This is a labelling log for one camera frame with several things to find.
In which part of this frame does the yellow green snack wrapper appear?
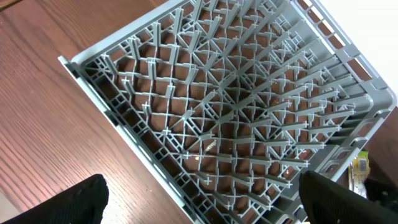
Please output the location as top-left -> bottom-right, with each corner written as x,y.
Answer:
348,151 -> 371,198

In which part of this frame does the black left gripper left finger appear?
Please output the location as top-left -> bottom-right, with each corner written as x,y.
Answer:
3,174 -> 109,224

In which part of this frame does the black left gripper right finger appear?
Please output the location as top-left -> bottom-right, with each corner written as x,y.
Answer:
298,170 -> 397,224

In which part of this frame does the grey plastic dish rack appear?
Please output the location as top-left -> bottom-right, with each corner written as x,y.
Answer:
59,0 -> 397,223

